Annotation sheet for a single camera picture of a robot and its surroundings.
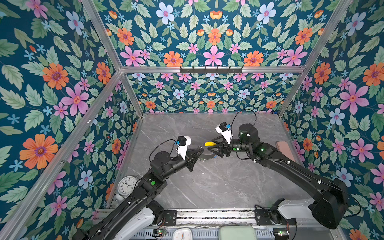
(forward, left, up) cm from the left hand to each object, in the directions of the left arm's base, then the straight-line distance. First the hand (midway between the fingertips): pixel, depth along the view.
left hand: (205, 149), depth 62 cm
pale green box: (-28, -13, -29) cm, 43 cm away
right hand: (+6, -3, -5) cm, 9 cm away
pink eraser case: (+17, -55, -32) cm, 66 cm away
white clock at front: (-27, +12, -30) cm, 42 cm away
